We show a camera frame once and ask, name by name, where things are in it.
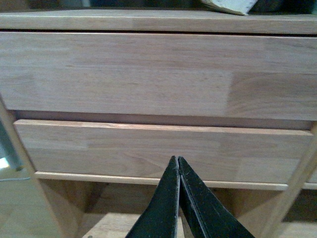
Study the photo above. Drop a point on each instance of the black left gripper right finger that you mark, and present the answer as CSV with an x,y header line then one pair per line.
x,y
204,213

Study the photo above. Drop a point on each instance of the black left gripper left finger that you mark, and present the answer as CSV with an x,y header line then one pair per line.
x,y
159,220

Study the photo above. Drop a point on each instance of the paperback book fanned pages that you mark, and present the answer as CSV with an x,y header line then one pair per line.
x,y
238,7

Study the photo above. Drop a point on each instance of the lower wooden drawer left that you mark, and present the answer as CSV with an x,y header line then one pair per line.
x,y
226,157

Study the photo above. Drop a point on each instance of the wooden drawer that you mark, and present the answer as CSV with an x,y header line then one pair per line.
x,y
230,76
226,157

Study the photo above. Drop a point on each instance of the light wooden bookshelf unit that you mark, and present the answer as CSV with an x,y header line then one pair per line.
x,y
81,208

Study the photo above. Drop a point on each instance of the upper wooden drawer left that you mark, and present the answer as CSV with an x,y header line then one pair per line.
x,y
230,76

